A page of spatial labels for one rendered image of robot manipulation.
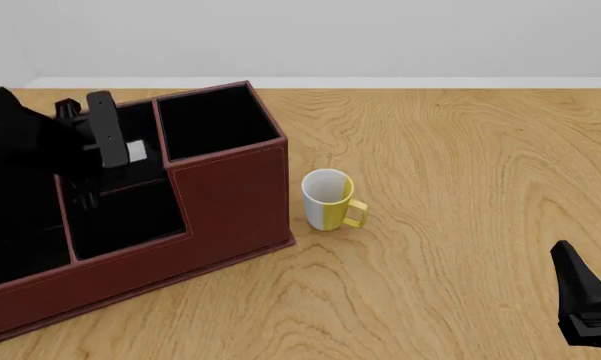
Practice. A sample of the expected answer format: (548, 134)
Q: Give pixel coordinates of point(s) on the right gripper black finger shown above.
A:
(577, 285)

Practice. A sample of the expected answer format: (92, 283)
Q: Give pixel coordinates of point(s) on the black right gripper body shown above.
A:
(592, 330)

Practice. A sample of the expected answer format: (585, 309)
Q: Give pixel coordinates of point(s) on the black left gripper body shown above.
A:
(137, 152)

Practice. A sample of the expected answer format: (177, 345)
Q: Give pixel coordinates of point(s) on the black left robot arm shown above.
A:
(15, 138)

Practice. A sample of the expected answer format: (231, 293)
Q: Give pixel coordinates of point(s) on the red-brown desk caddy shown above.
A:
(230, 195)

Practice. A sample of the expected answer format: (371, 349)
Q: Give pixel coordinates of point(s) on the small flat dark plate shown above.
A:
(107, 127)

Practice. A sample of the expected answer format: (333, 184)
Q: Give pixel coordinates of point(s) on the white and yellow mug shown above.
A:
(325, 213)

